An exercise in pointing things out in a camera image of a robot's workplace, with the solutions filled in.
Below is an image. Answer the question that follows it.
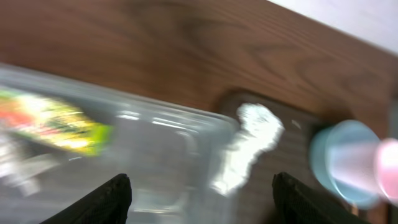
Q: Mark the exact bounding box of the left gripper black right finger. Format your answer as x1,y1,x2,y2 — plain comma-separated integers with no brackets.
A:
272,172,367,224

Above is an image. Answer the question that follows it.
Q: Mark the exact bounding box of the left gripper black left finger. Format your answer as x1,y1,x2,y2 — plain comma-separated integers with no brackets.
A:
40,174,132,224

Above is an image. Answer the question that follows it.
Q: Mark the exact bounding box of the white tissue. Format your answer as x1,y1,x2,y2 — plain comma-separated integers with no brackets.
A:
211,103,285,196

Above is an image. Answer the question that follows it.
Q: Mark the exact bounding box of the green snack wrapper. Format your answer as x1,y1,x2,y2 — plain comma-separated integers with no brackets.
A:
1,88,113,156

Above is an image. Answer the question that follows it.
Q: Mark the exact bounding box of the brown serving tray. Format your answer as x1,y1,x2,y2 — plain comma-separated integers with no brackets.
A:
217,90,354,224

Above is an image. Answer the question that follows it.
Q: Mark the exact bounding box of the light blue bowl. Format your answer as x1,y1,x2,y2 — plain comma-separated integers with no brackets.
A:
308,120,381,209

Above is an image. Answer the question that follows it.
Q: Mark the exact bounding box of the clear plastic bin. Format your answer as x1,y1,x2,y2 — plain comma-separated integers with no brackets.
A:
1,65,237,223

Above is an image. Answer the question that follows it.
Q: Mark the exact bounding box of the pink cup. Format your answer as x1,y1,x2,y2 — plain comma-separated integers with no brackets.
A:
329,138,398,206

